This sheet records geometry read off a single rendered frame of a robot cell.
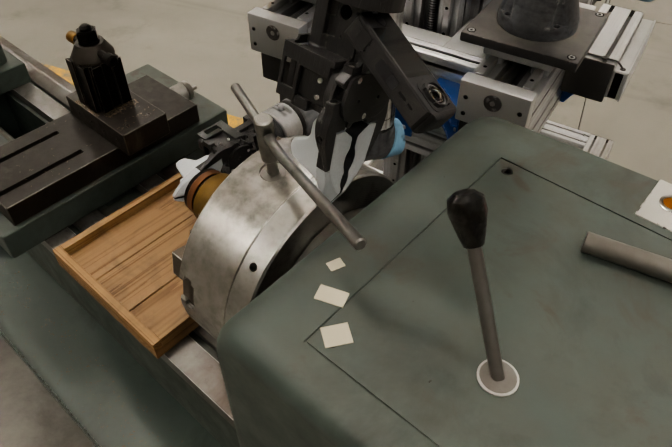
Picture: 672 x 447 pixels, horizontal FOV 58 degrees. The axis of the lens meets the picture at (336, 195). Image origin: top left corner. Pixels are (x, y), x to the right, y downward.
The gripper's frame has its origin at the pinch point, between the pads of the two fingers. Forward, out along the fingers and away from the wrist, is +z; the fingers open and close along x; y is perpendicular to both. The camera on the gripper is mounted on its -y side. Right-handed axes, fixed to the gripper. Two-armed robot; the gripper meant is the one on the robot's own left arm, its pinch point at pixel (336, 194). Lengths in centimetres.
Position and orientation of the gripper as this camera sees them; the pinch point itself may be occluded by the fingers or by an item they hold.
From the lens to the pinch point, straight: 60.9
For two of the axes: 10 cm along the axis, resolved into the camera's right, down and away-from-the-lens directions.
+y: -7.5, -4.6, 4.8
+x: -6.3, 2.6, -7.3
